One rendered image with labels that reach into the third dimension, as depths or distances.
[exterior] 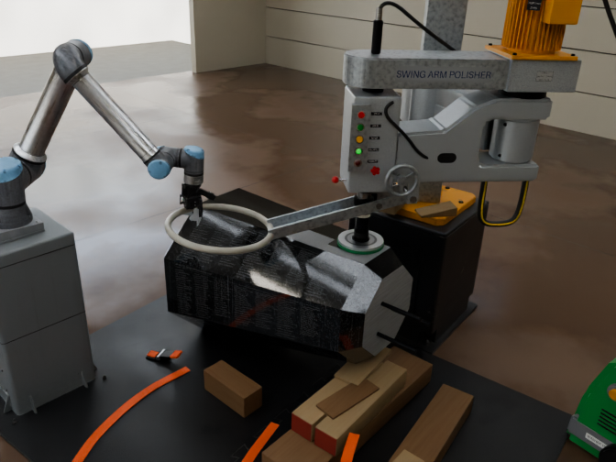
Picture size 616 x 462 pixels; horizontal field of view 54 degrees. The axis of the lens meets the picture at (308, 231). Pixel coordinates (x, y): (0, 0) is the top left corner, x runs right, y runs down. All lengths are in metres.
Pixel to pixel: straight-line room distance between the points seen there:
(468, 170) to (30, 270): 1.97
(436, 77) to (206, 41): 8.54
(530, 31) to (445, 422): 1.73
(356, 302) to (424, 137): 0.76
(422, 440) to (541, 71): 1.64
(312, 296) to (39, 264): 1.21
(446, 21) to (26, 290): 2.34
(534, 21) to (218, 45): 8.76
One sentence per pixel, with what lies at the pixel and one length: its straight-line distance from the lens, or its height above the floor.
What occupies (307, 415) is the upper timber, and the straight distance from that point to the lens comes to 2.72.
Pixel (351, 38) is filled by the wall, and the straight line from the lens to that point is 10.28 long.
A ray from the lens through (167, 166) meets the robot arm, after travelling 2.65.
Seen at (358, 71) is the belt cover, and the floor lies 1.62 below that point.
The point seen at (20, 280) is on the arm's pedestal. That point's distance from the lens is 2.91.
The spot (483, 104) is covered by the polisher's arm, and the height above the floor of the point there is 1.49.
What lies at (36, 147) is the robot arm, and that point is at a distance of 2.96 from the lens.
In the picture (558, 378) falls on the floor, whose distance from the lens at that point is 3.60.
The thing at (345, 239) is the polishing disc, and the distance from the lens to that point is 2.80.
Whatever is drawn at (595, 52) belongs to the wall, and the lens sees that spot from 8.38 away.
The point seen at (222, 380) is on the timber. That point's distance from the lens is 3.04.
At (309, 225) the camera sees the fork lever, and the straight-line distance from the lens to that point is 2.68.
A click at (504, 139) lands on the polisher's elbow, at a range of 2.78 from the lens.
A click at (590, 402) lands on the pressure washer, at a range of 3.04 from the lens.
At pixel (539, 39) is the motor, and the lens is 2.69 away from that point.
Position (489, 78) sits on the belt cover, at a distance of 2.62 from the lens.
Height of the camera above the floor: 2.07
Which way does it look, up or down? 26 degrees down
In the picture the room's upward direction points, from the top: 2 degrees clockwise
